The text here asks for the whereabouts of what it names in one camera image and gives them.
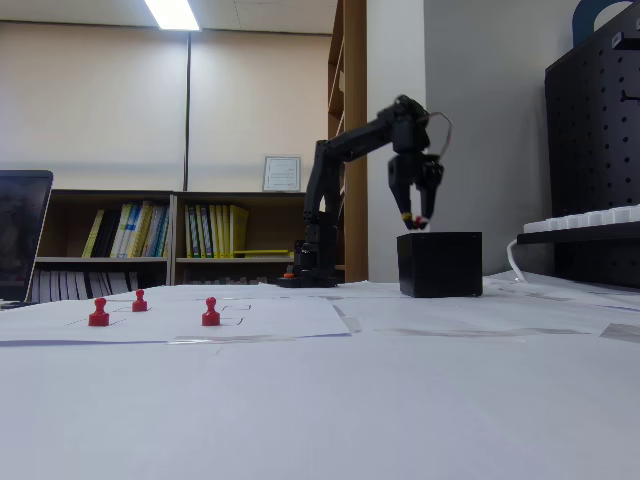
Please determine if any tall wooden bookshelf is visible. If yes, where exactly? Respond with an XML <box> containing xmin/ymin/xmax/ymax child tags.
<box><xmin>327</xmin><ymin>0</ymin><xmax>370</xmax><ymax>284</ymax></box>

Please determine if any framed white certificate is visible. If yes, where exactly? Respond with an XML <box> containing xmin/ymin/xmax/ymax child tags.
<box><xmin>262</xmin><ymin>155</ymin><xmax>303</xmax><ymax>193</ymax></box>

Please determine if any black pegboard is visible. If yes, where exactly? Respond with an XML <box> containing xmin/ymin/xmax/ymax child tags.
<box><xmin>543</xmin><ymin>8</ymin><xmax>640</xmax><ymax>290</ymax></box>

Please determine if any dark blue rounded object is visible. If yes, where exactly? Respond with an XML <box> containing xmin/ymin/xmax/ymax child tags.
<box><xmin>571</xmin><ymin>0</ymin><xmax>637</xmax><ymax>49</ymax></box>

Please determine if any red white servo cable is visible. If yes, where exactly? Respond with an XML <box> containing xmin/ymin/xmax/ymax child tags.
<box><xmin>426</xmin><ymin>111</ymin><xmax>454</xmax><ymax>157</ymax></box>

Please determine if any ceiling light panel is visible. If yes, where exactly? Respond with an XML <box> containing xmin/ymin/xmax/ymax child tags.
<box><xmin>143</xmin><ymin>0</ymin><xmax>203</xmax><ymax>33</ymax></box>

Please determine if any black laptop screen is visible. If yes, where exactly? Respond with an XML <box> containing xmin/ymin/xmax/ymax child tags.
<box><xmin>0</xmin><ymin>169</ymin><xmax>54</xmax><ymax>311</ymax></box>

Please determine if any white power strip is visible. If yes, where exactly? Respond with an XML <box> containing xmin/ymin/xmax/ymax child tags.
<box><xmin>522</xmin><ymin>204</ymin><xmax>640</xmax><ymax>235</ymax></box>

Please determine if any black book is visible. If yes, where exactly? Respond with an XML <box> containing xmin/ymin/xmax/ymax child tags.
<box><xmin>93</xmin><ymin>209</ymin><xmax>122</xmax><ymax>260</ymax></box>

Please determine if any yellow ring binder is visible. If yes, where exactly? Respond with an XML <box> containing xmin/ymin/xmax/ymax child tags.
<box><xmin>228</xmin><ymin>203</ymin><xmax>250</xmax><ymax>260</ymax></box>

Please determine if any clear tape strip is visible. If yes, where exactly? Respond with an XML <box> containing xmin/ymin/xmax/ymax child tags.
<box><xmin>598</xmin><ymin>322</ymin><xmax>640</xmax><ymax>344</ymax></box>
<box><xmin>329</xmin><ymin>302</ymin><xmax>363</xmax><ymax>334</ymax></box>
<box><xmin>165</xmin><ymin>333</ymin><xmax>298</xmax><ymax>346</ymax></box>

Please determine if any black open box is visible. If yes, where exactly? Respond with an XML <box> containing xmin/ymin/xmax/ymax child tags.
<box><xmin>396</xmin><ymin>231</ymin><xmax>484</xmax><ymax>299</ymax></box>

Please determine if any yellow-green book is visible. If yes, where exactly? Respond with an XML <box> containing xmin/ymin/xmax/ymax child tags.
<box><xmin>81</xmin><ymin>209</ymin><xmax>106</xmax><ymax>260</ymax></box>

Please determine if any yellow flat folder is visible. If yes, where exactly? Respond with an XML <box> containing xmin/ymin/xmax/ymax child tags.
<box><xmin>233</xmin><ymin>248</ymin><xmax>296</xmax><ymax>258</ymax></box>

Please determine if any dark vertical wall conduit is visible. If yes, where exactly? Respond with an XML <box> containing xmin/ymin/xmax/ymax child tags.
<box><xmin>181</xmin><ymin>30</ymin><xmax>194</xmax><ymax>193</ymax></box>

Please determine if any low wooden bookshelf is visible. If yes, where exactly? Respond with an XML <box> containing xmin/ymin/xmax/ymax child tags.
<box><xmin>171</xmin><ymin>191</ymin><xmax>307</xmax><ymax>287</ymax></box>
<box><xmin>30</xmin><ymin>188</ymin><xmax>176</xmax><ymax>304</ymax></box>

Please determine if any paper sheet with drawn squares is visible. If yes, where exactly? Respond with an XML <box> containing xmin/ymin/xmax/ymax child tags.
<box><xmin>0</xmin><ymin>284</ymin><xmax>353</xmax><ymax>347</ymax></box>

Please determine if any white power cable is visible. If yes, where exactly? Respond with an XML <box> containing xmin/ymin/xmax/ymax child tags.
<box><xmin>506</xmin><ymin>236</ymin><xmax>532</xmax><ymax>284</ymax></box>

